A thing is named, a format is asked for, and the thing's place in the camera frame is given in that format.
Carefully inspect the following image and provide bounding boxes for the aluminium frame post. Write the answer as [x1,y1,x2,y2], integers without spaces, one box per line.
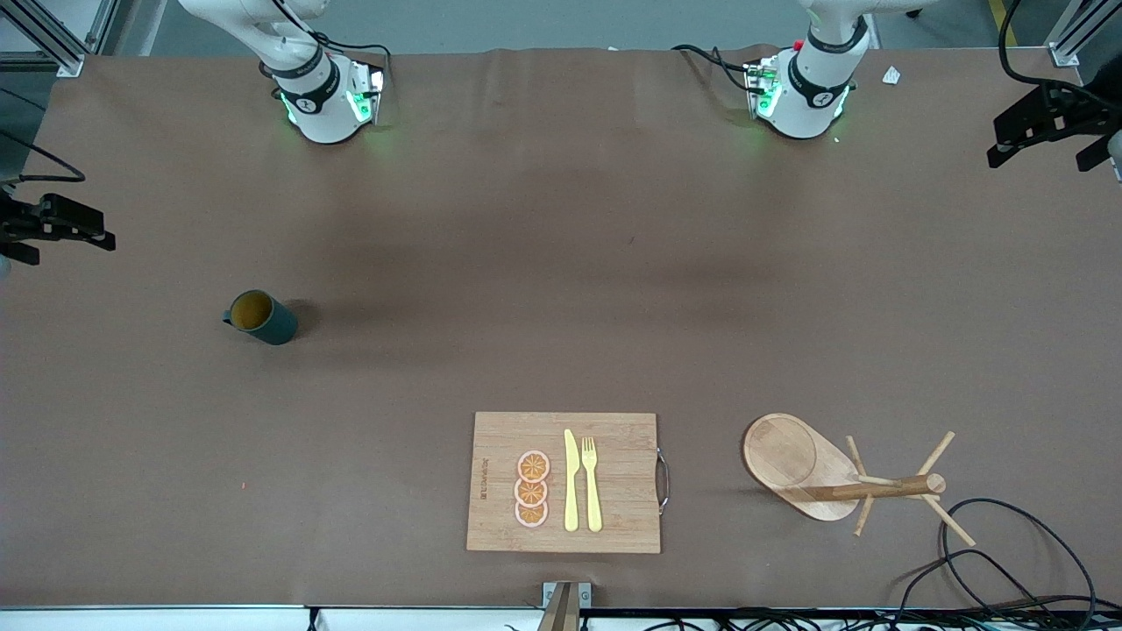
[1047,0,1122,67]
[0,0,119,78]

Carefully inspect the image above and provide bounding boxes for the black looped floor cable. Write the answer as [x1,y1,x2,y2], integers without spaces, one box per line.
[940,498,1098,614]

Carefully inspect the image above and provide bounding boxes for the brown table cover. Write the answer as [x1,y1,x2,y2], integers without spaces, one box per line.
[0,46,1122,610]

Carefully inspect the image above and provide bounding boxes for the white table edge rail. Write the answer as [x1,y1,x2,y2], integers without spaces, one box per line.
[0,605,1122,631]

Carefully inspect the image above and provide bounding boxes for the dark green ribbed cup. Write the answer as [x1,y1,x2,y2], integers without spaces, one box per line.
[222,289,299,345]

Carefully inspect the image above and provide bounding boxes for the black right arm base cable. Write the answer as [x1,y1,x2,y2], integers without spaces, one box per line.
[311,31,393,89]

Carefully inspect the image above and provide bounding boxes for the black arm base cable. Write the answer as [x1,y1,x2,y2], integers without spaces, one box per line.
[671,42,763,93]
[311,31,393,89]

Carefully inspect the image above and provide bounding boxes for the wooden cup tree stand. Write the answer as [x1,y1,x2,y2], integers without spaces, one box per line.
[742,413,976,548]

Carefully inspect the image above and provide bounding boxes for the yellow plastic fork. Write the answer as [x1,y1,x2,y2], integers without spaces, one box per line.
[581,436,604,533]

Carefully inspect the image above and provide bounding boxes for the black thin floor cable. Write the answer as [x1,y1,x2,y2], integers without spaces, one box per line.
[892,552,1053,627]

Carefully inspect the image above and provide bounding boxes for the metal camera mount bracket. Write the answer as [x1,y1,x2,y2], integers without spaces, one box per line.
[536,581,593,631]

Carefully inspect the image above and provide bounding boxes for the yellow plastic knife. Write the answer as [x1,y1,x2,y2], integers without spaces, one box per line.
[564,429,580,533]

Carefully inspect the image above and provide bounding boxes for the bamboo cutting board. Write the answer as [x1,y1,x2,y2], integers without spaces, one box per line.
[466,412,671,555]

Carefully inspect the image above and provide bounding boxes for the black left arm base cable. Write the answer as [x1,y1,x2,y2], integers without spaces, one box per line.
[671,42,763,93]

